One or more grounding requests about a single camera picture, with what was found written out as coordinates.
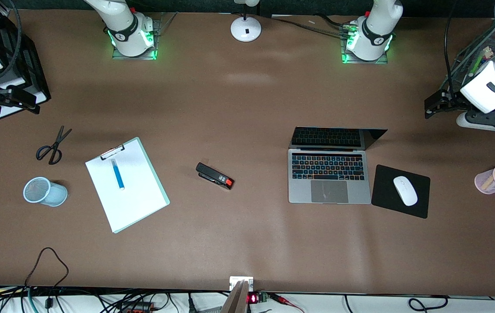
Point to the black scissors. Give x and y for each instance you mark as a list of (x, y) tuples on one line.
[(59, 140)]

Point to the white paper sheet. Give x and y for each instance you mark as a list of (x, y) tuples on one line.
[(132, 204)]

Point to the black mouse pad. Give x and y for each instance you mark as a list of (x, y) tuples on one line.
[(382, 191)]

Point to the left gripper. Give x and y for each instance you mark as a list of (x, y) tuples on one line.
[(453, 100)]

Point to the yellow wooden ruler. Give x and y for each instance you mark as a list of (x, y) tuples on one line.
[(491, 179)]

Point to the black stacked paper tray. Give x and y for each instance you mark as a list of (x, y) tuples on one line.
[(34, 74)]

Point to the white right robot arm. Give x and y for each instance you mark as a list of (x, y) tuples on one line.
[(128, 34)]

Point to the blue mesh pen cup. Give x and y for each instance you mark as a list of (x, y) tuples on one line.
[(51, 193)]

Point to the silver laptop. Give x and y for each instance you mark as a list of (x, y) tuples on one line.
[(330, 191)]

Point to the orange connector block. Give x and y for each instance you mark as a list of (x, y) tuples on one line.
[(136, 308)]

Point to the wooden post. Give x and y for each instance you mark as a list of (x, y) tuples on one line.
[(236, 302)]

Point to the small white box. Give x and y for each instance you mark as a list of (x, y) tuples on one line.
[(235, 280)]

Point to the black mesh desk organiser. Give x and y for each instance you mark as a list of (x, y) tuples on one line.
[(486, 43)]

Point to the red LED display board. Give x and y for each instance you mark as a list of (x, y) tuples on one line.
[(252, 298)]

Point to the blue marker pen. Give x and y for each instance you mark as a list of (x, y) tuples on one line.
[(118, 176)]

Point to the light green clipboard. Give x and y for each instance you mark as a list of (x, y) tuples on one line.
[(154, 174)]

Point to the white computer mouse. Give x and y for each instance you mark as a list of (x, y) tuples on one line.
[(405, 190)]

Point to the green marker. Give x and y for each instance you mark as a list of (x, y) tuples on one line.
[(477, 65)]

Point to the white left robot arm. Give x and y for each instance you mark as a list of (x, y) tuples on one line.
[(376, 39)]

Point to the black stapler red tip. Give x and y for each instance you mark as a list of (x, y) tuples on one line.
[(212, 175)]

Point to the white round lamp base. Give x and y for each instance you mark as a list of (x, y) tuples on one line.
[(245, 28)]

